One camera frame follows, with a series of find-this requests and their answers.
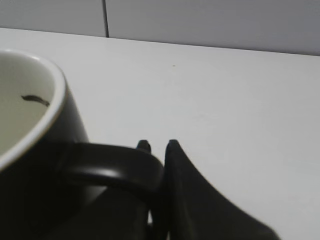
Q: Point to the black mug white interior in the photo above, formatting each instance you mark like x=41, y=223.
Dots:
x=54, y=184

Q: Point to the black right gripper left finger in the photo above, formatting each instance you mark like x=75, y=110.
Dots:
x=145, y=146

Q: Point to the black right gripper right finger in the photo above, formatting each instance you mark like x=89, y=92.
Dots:
x=198, y=211

